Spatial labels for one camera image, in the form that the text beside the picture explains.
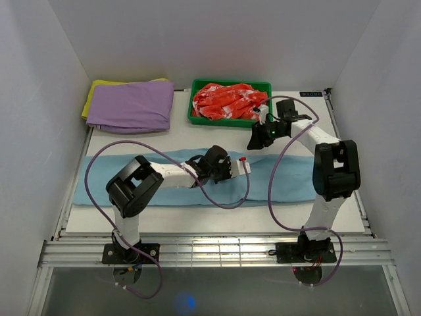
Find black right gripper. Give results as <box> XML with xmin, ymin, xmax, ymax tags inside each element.
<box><xmin>247</xmin><ymin>118</ymin><xmax>285</xmax><ymax>151</ymax></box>

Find light blue trousers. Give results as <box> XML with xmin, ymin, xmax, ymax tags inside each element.
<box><xmin>73</xmin><ymin>154</ymin><xmax>316</xmax><ymax>207</ymax></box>

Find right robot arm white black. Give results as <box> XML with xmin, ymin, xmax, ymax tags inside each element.
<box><xmin>247</xmin><ymin>95</ymin><xmax>360</xmax><ymax>265</ymax></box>

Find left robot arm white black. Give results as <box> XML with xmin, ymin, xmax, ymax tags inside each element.
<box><xmin>106</xmin><ymin>145</ymin><xmax>233</xmax><ymax>263</ymax></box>

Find red white patterned trousers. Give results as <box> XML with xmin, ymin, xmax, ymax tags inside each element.
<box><xmin>191</xmin><ymin>83</ymin><xmax>268</xmax><ymax>121</ymax></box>

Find folded purple trousers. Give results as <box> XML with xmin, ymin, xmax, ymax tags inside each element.
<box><xmin>85</xmin><ymin>80</ymin><xmax>175</xmax><ymax>133</ymax></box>

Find folded yellow trousers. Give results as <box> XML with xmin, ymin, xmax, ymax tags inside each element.
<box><xmin>80</xmin><ymin>78</ymin><xmax>170</xmax><ymax>120</ymax></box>

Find green plastic bin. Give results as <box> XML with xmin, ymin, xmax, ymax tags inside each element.
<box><xmin>187</xmin><ymin>79</ymin><xmax>272</xmax><ymax>128</ymax></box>

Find dark label on table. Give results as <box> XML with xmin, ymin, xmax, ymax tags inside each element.
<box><xmin>299</xmin><ymin>92</ymin><xmax>323</xmax><ymax>97</ymax></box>

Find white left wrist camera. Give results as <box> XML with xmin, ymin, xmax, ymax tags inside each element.
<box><xmin>230</xmin><ymin>157</ymin><xmax>251</xmax><ymax>178</ymax></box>

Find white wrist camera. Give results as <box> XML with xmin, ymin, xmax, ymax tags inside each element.
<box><xmin>253</xmin><ymin>105</ymin><xmax>269</xmax><ymax>125</ymax></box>
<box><xmin>230</xmin><ymin>157</ymin><xmax>251</xmax><ymax>178</ymax></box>

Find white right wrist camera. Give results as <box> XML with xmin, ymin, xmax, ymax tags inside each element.
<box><xmin>253</xmin><ymin>105</ymin><xmax>269</xmax><ymax>125</ymax></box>

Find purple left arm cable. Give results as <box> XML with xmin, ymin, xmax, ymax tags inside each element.
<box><xmin>84</xmin><ymin>140</ymin><xmax>251</xmax><ymax>300</ymax></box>

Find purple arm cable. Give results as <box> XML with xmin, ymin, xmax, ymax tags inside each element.
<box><xmin>266</xmin><ymin>95</ymin><xmax>345</xmax><ymax>287</ymax></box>
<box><xmin>84</xmin><ymin>140</ymin><xmax>251</xmax><ymax>300</ymax></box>

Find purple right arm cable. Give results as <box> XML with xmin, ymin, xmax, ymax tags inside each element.
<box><xmin>266</xmin><ymin>95</ymin><xmax>345</xmax><ymax>287</ymax></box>

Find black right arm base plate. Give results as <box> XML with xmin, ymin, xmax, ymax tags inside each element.
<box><xmin>275</xmin><ymin>242</ymin><xmax>337</xmax><ymax>263</ymax></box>

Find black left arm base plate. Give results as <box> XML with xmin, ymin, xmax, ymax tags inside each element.
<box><xmin>101</xmin><ymin>242</ymin><xmax>161</xmax><ymax>265</ymax></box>

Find aluminium table edge rail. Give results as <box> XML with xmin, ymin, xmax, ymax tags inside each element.
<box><xmin>38</xmin><ymin>236</ymin><xmax>395</xmax><ymax>268</ymax></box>

